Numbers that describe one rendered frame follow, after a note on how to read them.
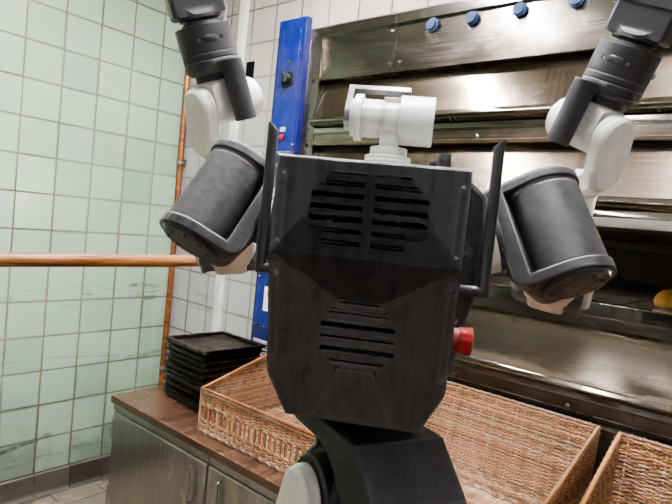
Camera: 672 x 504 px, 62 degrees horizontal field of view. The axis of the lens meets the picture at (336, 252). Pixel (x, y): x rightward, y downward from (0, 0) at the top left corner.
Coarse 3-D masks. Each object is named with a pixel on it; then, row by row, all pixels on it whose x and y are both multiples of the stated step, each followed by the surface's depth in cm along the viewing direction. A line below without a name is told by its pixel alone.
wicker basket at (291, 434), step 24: (264, 360) 209; (216, 384) 192; (240, 384) 201; (264, 384) 211; (216, 408) 183; (240, 408) 175; (264, 408) 212; (216, 432) 182; (240, 432) 175; (264, 432) 168; (288, 432) 162; (264, 456) 168; (288, 456) 174
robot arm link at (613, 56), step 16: (624, 0) 78; (640, 0) 76; (656, 0) 75; (624, 16) 78; (640, 16) 76; (656, 16) 75; (624, 32) 77; (640, 32) 76; (656, 32) 75; (608, 48) 78; (624, 48) 76; (640, 48) 77; (656, 48) 78; (592, 64) 80; (608, 64) 78; (624, 64) 77; (640, 64) 76; (656, 64) 77; (640, 80) 78
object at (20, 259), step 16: (0, 256) 111; (16, 256) 113; (32, 256) 116; (48, 256) 118; (64, 256) 121; (80, 256) 123; (96, 256) 126; (112, 256) 129; (128, 256) 132; (144, 256) 135; (160, 256) 139; (176, 256) 143; (192, 256) 146
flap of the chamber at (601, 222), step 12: (600, 228) 144; (612, 228) 141; (624, 228) 138; (636, 228) 136; (648, 228) 134; (660, 228) 133; (624, 240) 154; (636, 240) 151; (648, 240) 147; (660, 240) 144
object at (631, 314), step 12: (492, 288) 175; (504, 288) 172; (504, 300) 172; (516, 300) 170; (588, 312) 157; (600, 312) 155; (612, 312) 153; (624, 312) 151; (636, 312) 149; (648, 312) 147; (660, 312) 145; (648, 324) 147; (660, 324) 145
